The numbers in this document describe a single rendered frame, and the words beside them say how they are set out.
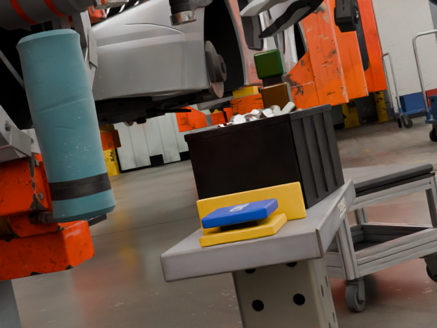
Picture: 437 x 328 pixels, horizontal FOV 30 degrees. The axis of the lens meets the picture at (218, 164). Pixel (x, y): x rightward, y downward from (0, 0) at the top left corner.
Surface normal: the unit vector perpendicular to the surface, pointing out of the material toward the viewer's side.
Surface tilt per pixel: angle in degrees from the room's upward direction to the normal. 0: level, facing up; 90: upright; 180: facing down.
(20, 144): 90
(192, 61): 98
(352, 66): 90
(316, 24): 90
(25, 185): 80
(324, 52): 90
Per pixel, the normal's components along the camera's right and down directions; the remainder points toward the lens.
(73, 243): 0.95, -0.18
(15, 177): -0.27, -0.07
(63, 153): -0.12, 0.11
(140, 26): 0.42, -0.04
